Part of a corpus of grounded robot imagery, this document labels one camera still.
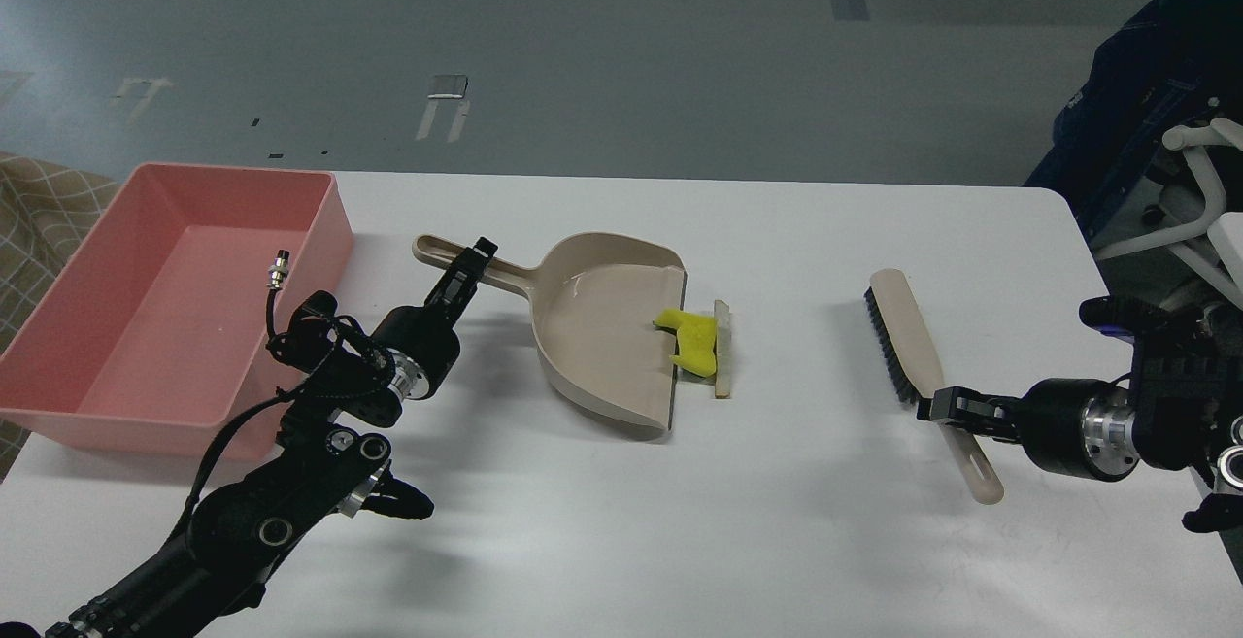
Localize yellow green sponge piece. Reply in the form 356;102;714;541
653;308;718;378

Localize beige bread slice piece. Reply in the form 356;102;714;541
712;300;735;400

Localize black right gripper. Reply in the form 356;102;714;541
919;381;1139;483

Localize beige plastic dustpan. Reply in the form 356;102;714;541
413;233;689;440

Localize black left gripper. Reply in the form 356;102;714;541
372;238;498;400

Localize beige checkered cloth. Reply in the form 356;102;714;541
0;150;121;479

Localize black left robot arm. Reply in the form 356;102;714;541
46;238;497;637

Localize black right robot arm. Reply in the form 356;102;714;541
916;296;1241;534

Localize seated person in teal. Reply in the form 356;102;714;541
1025;0;1242;240

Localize pink plastic bin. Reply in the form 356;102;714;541
1;163;353;456

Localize white office chair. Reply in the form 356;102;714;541
1093;117;1242;308

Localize beige hand brush black bristles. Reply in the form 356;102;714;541
864;269;1006;505

